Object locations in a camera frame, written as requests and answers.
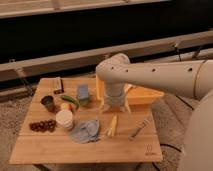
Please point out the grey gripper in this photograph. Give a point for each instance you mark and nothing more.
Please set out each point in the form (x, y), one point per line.
(114, 97)

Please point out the brown rectangular eraser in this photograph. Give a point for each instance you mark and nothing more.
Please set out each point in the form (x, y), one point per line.
(57, 85)

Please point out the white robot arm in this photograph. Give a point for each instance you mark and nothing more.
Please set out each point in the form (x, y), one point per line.
(191, 79)

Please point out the white paper cup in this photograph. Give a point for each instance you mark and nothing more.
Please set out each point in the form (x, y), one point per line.
(65, 119)

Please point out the dark metal cup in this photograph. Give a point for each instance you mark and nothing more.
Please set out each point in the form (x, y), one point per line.
(48, 103)

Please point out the white utensil in bin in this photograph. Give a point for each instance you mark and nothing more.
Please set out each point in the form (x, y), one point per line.
(128, 88)

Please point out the yellow plastic bin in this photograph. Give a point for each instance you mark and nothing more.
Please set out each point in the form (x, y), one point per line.
(136, 96)

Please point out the silver metal fork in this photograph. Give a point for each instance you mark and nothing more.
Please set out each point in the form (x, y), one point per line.
(138, 129)

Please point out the grey-blue crumpled cloth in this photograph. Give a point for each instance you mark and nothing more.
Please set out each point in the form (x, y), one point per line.
(86, 131)

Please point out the green chili pepper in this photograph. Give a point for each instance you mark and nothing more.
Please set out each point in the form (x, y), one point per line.
(70, 99)

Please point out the small yellow red fruit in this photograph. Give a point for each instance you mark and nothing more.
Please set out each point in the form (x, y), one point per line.
(67, 106)

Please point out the wooden board table top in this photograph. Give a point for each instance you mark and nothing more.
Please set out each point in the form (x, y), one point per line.
(58, 147)

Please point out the bunch of dark grapes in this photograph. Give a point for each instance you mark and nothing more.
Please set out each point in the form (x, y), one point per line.
(42, 126)

